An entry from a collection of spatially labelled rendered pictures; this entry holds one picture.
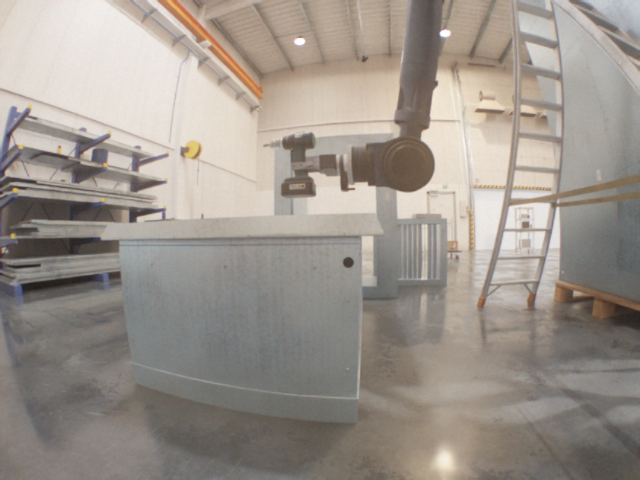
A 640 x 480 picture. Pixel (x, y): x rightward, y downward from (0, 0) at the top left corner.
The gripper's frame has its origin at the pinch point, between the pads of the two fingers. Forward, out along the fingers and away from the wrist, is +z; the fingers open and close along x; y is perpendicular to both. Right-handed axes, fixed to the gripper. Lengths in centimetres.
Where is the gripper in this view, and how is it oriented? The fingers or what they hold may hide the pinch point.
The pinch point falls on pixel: (300, 167)
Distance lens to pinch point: 102.0
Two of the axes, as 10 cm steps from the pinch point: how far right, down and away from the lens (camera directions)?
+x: -2.1, 0.2, -9.8
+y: -0.1, -10.0, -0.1
